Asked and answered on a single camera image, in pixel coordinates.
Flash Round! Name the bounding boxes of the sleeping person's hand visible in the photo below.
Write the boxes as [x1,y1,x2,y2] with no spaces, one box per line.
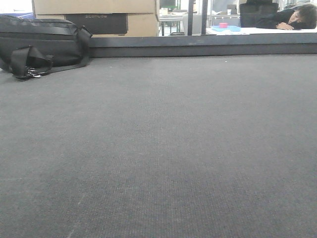
[276,22,294,30]

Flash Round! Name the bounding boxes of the black fabric shoulder bag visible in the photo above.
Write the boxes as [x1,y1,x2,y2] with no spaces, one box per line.
[0,15,92,80]

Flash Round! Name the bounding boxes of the sleeping person dark jacket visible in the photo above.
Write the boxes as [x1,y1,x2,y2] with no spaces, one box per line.
[255,4,317,30]

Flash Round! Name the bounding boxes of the white background table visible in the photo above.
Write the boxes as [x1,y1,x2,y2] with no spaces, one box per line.
[206,28,317,35]

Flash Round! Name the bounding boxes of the black office chair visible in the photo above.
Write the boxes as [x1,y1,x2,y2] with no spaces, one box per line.
[239,0,279,28]

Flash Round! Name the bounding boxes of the light blue tray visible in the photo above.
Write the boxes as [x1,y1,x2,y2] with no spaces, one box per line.
[211,25,241,32]

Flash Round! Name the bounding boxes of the pink tape roll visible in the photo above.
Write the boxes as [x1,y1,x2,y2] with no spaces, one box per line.
[219,22,228,28]

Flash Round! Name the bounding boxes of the lower cardboard box black label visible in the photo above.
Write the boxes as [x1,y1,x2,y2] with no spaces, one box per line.
[36,13,159,37]

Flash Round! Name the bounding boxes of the upper cardboard box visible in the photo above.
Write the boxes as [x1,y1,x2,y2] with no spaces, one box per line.
[33,0,159,14]

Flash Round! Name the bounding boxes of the black vertical post right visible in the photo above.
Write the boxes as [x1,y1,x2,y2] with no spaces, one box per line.
[201,0,209,35]

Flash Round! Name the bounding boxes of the black vertical post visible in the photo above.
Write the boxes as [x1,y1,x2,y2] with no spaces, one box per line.
[187,0,194,36]
[201,0,209,35]

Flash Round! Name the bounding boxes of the black vertical post left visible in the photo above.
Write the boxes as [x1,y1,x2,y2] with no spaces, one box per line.
[187,0,194,36]

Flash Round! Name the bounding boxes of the black conveyor side rail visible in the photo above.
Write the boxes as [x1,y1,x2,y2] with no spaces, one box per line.
[89,31,317,58]

